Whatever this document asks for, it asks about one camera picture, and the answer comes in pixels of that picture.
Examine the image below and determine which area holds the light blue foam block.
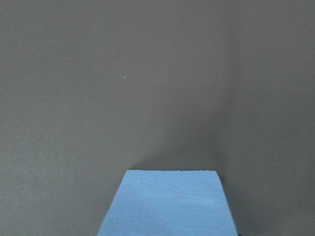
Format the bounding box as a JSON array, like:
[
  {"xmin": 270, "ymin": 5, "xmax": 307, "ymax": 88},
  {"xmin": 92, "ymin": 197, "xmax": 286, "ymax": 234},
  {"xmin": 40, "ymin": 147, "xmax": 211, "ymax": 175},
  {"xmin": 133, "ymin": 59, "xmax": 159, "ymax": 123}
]
[{"xmin": 98, "ymin": 170, "xmax": 237, "ymax": 236}]

